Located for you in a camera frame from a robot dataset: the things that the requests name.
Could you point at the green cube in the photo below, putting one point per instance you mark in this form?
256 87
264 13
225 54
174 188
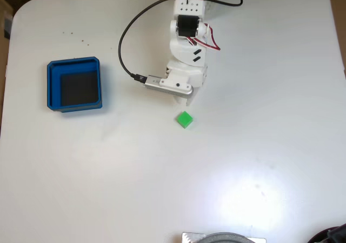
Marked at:
184 118

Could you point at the blue box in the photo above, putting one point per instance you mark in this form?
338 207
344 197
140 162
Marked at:
54 86

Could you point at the metal plate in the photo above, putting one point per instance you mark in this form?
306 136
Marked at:
189 238

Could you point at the dark round base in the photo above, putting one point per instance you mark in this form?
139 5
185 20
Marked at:
229 238
328 236

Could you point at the silver camera box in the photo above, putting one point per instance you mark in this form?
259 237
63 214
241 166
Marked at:
173 91

